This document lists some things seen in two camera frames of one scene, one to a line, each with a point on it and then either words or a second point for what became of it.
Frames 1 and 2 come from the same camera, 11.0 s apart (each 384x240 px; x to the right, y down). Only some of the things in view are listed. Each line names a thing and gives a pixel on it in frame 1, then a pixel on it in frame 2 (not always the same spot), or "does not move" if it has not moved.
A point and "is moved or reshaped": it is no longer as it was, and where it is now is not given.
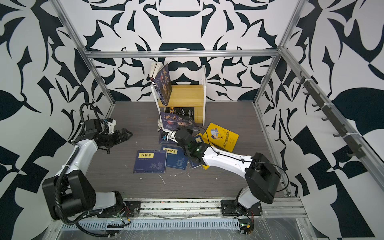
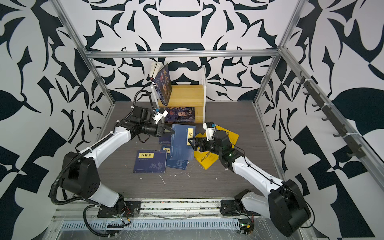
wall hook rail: [330, 113] does not move
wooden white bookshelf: [186, 96] does not move
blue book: [193, 164] → [181, 148]
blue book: [150, 161] does not move
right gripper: [181, 129] → [199, 143]
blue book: [176, 157] does not move
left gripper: [119, 138] → [164, 126]
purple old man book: [172, 122] is moved or reshaped
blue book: [161, 141] does not move
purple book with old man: [163, 84] does not move
